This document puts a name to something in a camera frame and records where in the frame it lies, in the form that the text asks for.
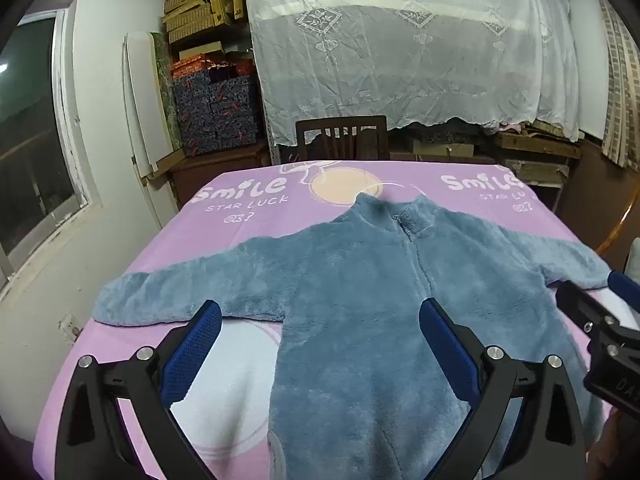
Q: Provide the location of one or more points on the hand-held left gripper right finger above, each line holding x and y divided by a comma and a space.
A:
447, 355

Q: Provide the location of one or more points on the stack of blue patterned boxes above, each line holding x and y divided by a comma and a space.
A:
215, 115

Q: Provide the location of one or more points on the round wooden table edge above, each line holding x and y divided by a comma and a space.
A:
617, 232

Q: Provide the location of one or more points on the white boards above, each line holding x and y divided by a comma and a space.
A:
145, 100

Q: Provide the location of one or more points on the wooden crates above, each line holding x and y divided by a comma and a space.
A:
540, 157

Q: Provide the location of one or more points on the white lace cloth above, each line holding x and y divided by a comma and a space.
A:
400, 60

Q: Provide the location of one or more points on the cardboard boxes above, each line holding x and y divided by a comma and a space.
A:
440, 147

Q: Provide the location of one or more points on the stack of yellow gift boxes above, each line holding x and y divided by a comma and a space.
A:
200, 10

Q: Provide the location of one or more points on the checked curtain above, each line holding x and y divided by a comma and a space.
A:
622, 100

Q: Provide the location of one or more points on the green patterned board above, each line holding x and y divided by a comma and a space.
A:
165, 85

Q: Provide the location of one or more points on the blue fleece jacket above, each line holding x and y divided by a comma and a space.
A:
350, 310

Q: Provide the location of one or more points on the wall socket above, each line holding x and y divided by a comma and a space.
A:
71, 329

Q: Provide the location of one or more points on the dark wooden chair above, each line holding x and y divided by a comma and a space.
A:
306, 135

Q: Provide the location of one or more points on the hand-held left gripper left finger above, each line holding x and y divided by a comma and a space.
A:
192, 355

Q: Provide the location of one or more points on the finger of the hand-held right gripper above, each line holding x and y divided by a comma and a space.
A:
580, 305
624, 286

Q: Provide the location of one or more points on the purple printed blanket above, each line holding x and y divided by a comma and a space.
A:
240, 230

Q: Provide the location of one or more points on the orange patterned box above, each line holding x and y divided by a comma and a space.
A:
200, 66

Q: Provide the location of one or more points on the window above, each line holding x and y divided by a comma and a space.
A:
30, 150

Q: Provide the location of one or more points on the brown wooden cabinet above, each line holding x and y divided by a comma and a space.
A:
215, 170

